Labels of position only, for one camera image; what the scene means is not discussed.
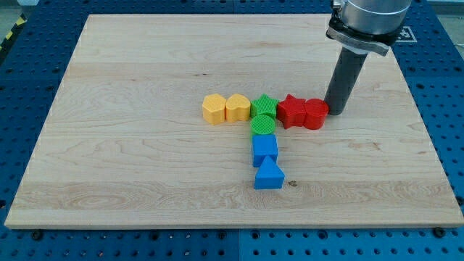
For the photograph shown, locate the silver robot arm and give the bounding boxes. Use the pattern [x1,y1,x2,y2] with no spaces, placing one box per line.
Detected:
[326,0,411,56]

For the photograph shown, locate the blue cube block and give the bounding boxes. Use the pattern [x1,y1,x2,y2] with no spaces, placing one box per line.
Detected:
[252,134,278,167]

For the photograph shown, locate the yellow heart block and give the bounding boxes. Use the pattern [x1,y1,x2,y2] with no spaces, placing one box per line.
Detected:
[225,94,251,123]

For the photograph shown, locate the green cylinder block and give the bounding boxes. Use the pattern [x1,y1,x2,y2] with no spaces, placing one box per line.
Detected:
[250,115,276,136]

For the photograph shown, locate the yellow hexagon block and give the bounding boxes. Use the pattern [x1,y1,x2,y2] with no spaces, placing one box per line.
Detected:
[202,94,226,125]

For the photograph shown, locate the green star block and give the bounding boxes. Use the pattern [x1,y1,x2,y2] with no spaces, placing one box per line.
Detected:
[250,94,279,119]

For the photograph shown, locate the blue triangle block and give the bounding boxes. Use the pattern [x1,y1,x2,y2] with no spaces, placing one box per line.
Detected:
[254,156,285,189]

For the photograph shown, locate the red star block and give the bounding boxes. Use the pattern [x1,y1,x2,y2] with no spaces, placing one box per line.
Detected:
[277,94,306,129]

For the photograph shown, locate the red cylinder block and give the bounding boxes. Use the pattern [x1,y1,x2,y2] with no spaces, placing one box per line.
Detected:
[304,99,329,130]

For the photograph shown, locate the light wooden board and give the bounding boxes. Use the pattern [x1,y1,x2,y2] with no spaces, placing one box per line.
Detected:
[5,14,463,229]

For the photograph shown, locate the dark grey cylindrical pointer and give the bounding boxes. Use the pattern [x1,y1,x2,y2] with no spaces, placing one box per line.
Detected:
[324,47,367,115]

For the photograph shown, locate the blue perforated table plate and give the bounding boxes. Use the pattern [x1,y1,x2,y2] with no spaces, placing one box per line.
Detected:
[1,1,463,260]

